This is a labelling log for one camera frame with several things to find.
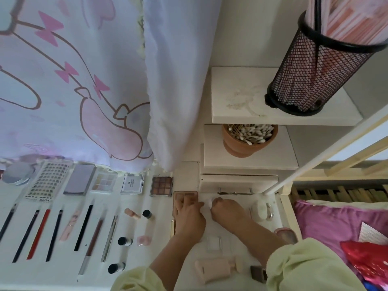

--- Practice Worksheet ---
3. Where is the pink foundation tube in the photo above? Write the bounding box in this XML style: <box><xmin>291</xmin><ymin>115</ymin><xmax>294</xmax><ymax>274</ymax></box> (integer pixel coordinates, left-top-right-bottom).
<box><xmin>194</xmin><ymin>256</ymin><xmax>243</xmax><ymax>284</ymax></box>

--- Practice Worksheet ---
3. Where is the person's left forearm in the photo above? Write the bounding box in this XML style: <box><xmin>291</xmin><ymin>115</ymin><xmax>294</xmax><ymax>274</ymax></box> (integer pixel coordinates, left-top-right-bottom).
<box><xmin>112</xmin><ymin>236</ymin><xmax>204</xmax><ymax>291</ymax></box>

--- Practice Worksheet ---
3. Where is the wooden bed frame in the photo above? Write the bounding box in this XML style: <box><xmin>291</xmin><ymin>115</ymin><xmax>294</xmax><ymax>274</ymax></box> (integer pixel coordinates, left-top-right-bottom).
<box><xmin>279</xmin><ymin>112</ymin><xmax>388</xmax><ymax>240</ymax></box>

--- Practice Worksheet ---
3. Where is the pink cushion compact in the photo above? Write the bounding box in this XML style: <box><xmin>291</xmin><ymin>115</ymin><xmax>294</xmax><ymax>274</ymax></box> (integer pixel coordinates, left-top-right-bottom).
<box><xmin>274</xmin><ymin>227</ymin><xmax>299</xmax><ymax>246</ymax></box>

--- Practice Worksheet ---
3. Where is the white false eyelash tray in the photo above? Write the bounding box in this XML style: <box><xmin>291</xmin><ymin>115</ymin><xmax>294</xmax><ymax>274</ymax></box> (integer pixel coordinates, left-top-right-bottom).
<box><xmin>25</xmin><ymin>159</ymin><xmax>74</xmax><ymax>202</ymax></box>

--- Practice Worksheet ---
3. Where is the terracotta pot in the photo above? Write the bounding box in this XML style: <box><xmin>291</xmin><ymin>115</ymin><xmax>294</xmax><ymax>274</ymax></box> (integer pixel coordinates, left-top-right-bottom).
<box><xmin>222</xmin><ymin>123</ymin><xmax>280</xmax><ymax>158</ymax></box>

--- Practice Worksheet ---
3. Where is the pink cartoon print cloth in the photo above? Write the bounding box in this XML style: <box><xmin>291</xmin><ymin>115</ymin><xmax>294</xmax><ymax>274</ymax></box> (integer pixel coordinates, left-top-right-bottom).
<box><xmin>0</xmin><ymin>0</ymin><xmax>224</xmax><ymax>173</ymax></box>

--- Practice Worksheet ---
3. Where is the dark brown eyeshadow palette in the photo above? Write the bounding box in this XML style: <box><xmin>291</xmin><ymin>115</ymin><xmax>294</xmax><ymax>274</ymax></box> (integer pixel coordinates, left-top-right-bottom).
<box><xmin>150</xmin><ymin>175</ymin><xmax>174</xmax><ymax>198</ymax></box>

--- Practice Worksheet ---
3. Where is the clear eyeshadow palette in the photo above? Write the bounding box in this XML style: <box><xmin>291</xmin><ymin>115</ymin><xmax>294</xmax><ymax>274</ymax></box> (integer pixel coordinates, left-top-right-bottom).
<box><xmin>91</xmin><ymin>169</ymin><xmax>119</xmax><ymax>193</ymax></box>

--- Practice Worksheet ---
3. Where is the person's left hand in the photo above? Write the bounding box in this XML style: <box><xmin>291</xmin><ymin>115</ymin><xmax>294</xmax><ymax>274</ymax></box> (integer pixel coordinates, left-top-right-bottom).
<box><xmin>174</xmin><ymin>197</ymin><xmax>207</xmax><ymax>246</ymax></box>

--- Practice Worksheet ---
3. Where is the white table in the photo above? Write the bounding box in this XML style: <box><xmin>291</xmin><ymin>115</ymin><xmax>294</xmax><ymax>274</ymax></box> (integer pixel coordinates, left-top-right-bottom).
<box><xmin>0</xmin><ymin>160</ymin><xmax>292</xmax><ymax>291</ymax></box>

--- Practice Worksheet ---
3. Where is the red lip pencil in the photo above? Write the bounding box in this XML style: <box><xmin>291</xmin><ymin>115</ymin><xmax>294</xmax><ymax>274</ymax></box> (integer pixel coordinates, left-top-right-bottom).
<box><xmin>27</xmin><ymin>207</ymin><xmax>52</xmax><ymax>260</ymax></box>

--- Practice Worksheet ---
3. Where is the white paper sheet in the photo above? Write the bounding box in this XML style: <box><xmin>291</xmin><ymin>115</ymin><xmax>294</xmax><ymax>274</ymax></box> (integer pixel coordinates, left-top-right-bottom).
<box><xmin>359</xmin><ymin>221</ymin><xmax>388</xmax><ymax>246</ymax></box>

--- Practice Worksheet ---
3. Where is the white shelf unit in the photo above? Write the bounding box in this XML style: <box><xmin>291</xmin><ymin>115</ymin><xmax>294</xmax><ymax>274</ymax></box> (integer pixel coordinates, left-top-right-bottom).
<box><xmin>197</xmin><ymin>0</ymin><xmax>388</xmax><ymax>194</ymax></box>

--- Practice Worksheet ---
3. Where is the person's right forearm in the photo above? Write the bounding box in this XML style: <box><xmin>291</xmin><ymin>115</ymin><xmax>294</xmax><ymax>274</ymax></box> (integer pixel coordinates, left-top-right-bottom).
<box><xmin>239</xmin><ymin>224</ymin><xmax>367</xmax><ymax>291</ymax></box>

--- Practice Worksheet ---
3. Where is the tan eyeshadow palette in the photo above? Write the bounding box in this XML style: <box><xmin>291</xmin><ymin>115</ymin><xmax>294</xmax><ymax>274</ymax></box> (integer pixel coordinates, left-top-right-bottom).
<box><xmin>173</xmin><ymin>191</ymin><xmax>200</xmax><ymax>217</ymax></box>

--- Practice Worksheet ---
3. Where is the person's right hand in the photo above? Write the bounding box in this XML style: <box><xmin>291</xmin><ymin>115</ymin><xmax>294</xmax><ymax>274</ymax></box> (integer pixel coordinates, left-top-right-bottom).
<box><xmin>210</xmin><ymin>197</ymin><xmax>261</xmax><ymax>240</ymax></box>

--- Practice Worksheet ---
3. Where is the bunch of cotton swabs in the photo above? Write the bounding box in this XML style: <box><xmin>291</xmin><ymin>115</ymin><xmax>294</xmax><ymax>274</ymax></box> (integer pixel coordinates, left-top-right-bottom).
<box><xmin>226</xmin><ymin>123</ymin><xmax>276</xmax><ymax>146</ymax></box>

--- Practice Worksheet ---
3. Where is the round silver compact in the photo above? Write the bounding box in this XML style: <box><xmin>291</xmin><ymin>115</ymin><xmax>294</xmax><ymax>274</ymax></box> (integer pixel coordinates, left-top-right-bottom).
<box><xmin>2</xmin><ymin>162</ymin><xmax>36</xmax><ymax>186</ymax></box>

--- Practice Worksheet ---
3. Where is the dark container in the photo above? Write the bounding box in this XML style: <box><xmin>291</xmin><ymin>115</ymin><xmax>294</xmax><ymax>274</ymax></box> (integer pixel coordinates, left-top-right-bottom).
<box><xmin>264</xmin><ymin>0</ymin><xmax>388</xmax><ymax>117</ymax></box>

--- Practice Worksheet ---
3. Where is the red shiny packet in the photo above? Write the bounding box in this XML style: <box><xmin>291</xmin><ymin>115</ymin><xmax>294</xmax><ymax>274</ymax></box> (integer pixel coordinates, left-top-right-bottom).
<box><xmin>341</xmin><ymin>240</ymin><xmax>388</xmax><ymax>291</ymax></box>

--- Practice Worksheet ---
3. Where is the lavender rectangular palette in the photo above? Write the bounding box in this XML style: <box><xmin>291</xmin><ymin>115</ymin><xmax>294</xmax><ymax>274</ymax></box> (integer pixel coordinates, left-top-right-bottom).
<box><xmin>63</xmin><ymin>163</ymin><xmax>97</xmax><ymax>196</ymax></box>

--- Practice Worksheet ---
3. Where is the white egg-shaped case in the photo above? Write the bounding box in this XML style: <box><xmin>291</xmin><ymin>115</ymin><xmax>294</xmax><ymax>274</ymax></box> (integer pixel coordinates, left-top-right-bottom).
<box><xmin>251</xmin><ymin>200</ymin><xmax>270</xmax><ymax>223</ymax></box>

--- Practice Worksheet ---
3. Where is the square bottle with black cap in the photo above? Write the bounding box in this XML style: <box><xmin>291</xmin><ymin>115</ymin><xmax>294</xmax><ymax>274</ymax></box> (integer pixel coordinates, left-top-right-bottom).
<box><xmin>250</xmin><ymin>265</ymin><xmax>269</xmax><ymax>284</ymax></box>

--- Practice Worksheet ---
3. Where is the bunch of pink sticks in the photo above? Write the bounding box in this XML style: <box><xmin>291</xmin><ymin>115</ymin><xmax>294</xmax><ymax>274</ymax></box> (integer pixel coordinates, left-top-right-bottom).
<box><xmin>305</xmin><ymin>0</ymin><xmax>388</xmax><ymax>46</ymax></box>

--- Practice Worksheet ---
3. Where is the small white bow-handle drawer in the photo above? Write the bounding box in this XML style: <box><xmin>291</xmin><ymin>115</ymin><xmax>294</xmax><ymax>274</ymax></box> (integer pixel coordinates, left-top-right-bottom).
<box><xmin>199</xmin><ymin>174</ymin><xmax>280</xmax><ymax>194</ymax></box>

